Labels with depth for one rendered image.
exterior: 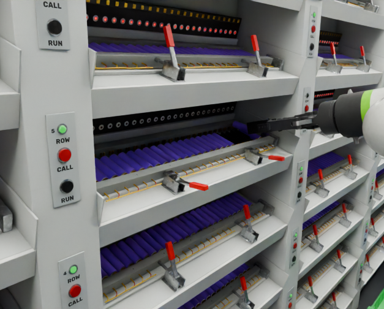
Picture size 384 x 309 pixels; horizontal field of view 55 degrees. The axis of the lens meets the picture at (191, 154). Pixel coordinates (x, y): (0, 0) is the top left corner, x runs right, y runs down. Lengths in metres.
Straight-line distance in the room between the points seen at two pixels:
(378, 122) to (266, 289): 0.64
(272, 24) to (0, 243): 0.80
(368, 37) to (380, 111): 1.02
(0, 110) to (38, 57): 0.08
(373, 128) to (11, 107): 0.53
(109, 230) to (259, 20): 0.70
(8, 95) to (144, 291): 0.45
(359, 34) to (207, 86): 1.08
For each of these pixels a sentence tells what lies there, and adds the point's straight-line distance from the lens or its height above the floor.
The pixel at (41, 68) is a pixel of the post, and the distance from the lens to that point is 0.49.
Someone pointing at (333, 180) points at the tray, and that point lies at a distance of 1.47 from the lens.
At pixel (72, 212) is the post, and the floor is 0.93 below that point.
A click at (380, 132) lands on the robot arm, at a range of 0.67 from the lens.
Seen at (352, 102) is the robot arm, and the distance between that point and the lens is 0.83.
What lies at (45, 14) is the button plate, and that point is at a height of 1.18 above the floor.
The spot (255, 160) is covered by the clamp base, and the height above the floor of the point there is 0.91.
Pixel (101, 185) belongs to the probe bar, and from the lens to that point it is 0.62.
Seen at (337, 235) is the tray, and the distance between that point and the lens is 1.53.
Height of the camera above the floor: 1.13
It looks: 14 degrees down
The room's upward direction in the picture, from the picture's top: straight up
